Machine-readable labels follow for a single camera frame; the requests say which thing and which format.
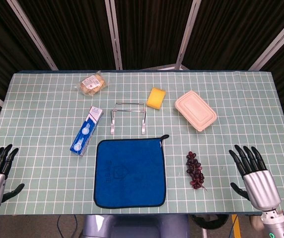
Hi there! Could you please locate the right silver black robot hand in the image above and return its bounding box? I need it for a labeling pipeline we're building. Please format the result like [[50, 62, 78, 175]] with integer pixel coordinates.
[[228, 145, 282, 211]]

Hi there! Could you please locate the blue towel with black trim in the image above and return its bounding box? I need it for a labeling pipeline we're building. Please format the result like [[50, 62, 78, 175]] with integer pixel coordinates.
[[93, 134, 170, 208]]

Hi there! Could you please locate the small silver metal rack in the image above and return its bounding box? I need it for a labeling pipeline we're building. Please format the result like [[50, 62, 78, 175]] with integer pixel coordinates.
[[110, 102, 147, 135]]

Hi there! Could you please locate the black round object under table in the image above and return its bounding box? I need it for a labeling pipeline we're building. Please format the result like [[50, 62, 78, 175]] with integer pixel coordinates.
[[191, 214, 229, 230]]

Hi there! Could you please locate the bunch of dark red grapes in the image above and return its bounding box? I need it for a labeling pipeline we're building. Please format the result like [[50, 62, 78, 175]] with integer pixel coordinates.
[[186, 151, 207, 191]]

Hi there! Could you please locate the green grid tablecloth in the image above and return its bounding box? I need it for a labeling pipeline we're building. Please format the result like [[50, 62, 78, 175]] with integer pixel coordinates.
[[0, 70, 284, 215]]

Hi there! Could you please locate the beige lidded lunch box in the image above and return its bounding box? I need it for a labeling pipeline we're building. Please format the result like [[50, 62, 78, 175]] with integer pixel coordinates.
[[174, 90, 218, 132]]

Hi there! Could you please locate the blue white toothpaste box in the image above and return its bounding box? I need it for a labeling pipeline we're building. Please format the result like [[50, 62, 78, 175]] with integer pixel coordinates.
[[70, 106, 104, 157]]

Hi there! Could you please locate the grey-blue robot torso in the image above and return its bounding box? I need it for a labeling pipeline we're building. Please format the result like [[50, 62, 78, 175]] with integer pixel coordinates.
[[82, 214, 190, 238]]

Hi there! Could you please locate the yellow sponge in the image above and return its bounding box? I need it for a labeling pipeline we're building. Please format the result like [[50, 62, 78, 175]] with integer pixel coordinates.
[[146, 87, 167, 110]]

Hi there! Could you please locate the clear bag of biscuits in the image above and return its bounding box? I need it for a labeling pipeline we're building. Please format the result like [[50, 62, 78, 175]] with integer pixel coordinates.
[[74, 71, 109, 97]]

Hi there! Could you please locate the white partition base foot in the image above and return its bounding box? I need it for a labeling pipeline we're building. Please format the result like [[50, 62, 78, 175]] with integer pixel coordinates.
[[142, 63, 190, 71]]

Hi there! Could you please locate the black floor cable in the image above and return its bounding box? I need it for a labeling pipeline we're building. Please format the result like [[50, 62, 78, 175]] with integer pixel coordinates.
[[57, 214, 79, 238]]

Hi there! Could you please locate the white partition post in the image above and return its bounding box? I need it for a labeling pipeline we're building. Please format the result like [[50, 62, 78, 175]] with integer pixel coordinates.
[[248, 9, 284, 71], [175, 0, 202, 70], [6, 0, 59, 71], [104, 0, 124, 70]]

